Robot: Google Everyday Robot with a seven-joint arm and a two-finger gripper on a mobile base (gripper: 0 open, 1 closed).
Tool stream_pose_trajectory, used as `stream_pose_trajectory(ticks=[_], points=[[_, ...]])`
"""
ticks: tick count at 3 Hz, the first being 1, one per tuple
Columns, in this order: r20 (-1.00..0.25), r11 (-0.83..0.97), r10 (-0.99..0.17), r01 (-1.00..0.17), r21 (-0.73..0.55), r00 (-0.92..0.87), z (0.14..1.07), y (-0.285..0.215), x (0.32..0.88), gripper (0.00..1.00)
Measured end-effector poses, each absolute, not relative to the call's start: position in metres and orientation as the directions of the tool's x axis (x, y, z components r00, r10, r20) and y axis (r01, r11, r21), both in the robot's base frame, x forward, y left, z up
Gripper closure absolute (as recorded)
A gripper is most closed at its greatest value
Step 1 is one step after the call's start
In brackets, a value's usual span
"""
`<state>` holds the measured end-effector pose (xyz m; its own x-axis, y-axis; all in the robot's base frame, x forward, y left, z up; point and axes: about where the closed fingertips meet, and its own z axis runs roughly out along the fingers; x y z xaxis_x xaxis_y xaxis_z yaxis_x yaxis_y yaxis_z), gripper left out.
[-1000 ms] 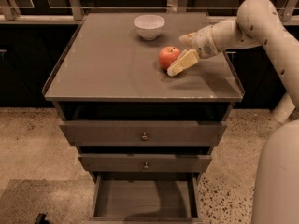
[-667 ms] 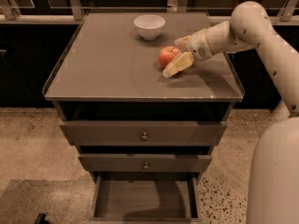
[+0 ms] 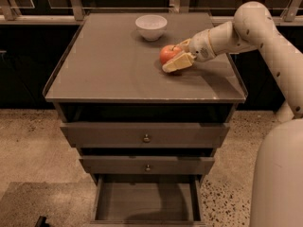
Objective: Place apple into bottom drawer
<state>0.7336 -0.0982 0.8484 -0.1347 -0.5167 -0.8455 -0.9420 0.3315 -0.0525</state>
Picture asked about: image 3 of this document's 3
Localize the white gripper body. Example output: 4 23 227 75
188 29 216 62

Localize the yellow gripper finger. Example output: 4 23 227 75
177 39 190 52
162 52 195 73

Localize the red apple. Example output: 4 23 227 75
159 44 182 64

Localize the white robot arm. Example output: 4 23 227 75
162 2 303 227

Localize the grey drawer cabinet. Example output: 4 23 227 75
42 12 249 227

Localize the top drawer brass knob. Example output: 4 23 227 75
143 134 151 143

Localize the top grey drawer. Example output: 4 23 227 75
61 122 229 148

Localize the grey drawer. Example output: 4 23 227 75
89 175 206 227
61 122 229 148
80 156 215 175

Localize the middle grey drawer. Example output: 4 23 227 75
80 156 215 175

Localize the bottom grey drawer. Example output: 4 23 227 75
89 175 206 227

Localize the white ceramic bowl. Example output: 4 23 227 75
135 14 168 42

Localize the white pole leg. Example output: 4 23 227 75
276 101 294 123

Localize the black object on floor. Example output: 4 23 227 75
35 216 49 227

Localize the metal railing frame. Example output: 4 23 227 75
0 0 303 26

